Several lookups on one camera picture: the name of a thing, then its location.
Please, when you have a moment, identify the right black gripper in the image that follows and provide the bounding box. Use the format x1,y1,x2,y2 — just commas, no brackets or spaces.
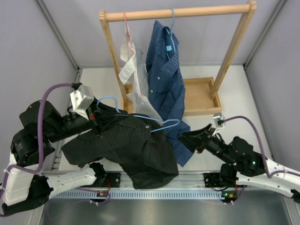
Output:
177,123,235,165

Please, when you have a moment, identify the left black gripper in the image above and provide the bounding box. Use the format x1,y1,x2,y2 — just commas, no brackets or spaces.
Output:
47,95,130,142

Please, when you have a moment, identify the light blue hanger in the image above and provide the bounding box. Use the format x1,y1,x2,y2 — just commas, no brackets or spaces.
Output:
96,96,180,133

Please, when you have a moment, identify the black striped shirt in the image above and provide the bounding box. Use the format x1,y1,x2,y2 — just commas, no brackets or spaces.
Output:
60,113,180,190

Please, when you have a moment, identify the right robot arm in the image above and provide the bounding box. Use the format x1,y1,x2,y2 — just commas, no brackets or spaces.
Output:
178,124,300,203

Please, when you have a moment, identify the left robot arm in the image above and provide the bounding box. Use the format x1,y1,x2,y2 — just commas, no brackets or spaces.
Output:
0,101,128,217

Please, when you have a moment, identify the white shirt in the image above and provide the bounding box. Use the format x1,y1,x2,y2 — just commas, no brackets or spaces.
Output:
119,33,162,121

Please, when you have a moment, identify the blue checked shirt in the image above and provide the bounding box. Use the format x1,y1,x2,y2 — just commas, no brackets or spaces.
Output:
146,21,192,166

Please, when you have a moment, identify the blue hanger with shirt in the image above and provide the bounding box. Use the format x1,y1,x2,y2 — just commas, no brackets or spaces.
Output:
166,8,176,59

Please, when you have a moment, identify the wooden clothes rack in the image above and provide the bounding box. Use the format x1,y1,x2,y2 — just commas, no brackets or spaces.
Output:
99,0,257,116

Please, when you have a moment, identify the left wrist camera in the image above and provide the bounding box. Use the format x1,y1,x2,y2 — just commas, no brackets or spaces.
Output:
70,83,94,120

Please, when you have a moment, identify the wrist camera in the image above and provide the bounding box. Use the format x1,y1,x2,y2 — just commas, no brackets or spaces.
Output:
212,112,225,136
70,83,94,120

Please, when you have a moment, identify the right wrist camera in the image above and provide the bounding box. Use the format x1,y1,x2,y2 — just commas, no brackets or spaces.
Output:
212,112,225,136

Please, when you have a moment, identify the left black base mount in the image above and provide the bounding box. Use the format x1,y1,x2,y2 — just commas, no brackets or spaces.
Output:
100,172,121,188

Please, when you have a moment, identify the aluminium mounting rail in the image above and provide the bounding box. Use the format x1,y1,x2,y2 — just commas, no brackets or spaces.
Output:
42,170,291,189

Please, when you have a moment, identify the slotted grey cable duct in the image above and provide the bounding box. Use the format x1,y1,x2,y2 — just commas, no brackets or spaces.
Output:
54,189,233,200

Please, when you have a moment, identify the pink wire hanger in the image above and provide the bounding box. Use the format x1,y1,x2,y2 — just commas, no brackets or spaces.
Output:
123,11,134,56

